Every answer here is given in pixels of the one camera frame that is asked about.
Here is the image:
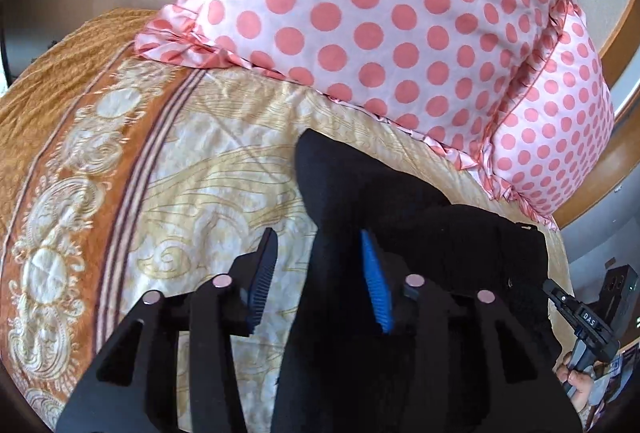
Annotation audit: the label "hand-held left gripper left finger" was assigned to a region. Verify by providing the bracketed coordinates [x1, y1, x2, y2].
[55, 228, 279, 433]

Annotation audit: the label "yellow patterned bedspread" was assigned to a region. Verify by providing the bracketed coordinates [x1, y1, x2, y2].
[0, 7, 577, 433]

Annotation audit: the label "small pink polka dot pillow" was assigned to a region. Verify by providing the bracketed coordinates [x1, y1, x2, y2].
[481, 4, 617, 232]

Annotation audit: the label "black pants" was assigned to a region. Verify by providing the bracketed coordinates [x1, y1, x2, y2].
[272, 128, 557, 433]

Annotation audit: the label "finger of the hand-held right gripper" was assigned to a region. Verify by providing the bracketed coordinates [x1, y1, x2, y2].
[542, 279, 577, 310]

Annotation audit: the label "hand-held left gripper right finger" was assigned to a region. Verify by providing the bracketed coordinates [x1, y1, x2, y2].
[360, 228, 584, 433]

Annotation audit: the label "printed papers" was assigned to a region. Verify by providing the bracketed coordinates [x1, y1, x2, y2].
[594, 347, 640, 420]

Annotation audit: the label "large pink polka dot pillow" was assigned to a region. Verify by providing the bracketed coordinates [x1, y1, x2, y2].
[134, 0, 577, 175]

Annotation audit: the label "wooden headboard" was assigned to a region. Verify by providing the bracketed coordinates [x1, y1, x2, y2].
[554, 0, 640, 230]

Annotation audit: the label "person's right hand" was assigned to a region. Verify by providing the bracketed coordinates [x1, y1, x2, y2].
[557, 353, 597, 415]

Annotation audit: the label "black box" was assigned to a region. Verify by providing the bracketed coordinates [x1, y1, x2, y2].
[599, 264, 640, 330]

